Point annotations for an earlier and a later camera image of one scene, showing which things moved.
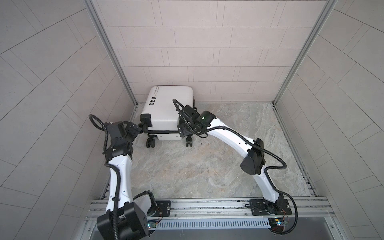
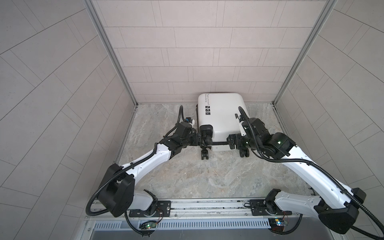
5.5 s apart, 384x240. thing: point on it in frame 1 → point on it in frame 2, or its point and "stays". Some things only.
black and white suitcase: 161,112 → 218,110
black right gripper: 182,129 → 230,140
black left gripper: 132,132 → 194,139
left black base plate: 163,209 stays
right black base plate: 258,208 stays
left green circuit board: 151,224 stays
